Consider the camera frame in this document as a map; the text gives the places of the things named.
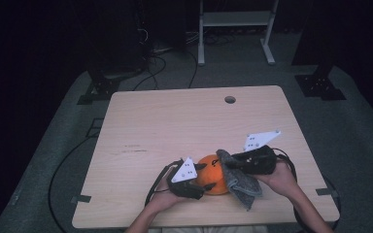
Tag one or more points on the grey cloth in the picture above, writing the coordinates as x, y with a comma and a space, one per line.
243, 189

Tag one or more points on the white metal stand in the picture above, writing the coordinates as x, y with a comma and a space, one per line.
236, 18

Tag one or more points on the black tape floor mark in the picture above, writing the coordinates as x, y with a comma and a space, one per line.
94, 127

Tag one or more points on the orange plush toy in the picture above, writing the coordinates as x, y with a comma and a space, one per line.
215, 181

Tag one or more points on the grey tape strip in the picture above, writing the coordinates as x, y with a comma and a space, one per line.
327, 192
81, 198

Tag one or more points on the person's right hand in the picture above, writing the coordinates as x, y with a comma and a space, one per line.
283, 181

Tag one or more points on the person's left hand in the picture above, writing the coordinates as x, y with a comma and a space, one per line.
165, 199

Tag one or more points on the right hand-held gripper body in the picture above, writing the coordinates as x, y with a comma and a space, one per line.
259, 161

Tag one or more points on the black stand base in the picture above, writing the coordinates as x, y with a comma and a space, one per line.
319, 85
102, 87

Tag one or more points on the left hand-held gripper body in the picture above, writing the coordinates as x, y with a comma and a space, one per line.
184, 189

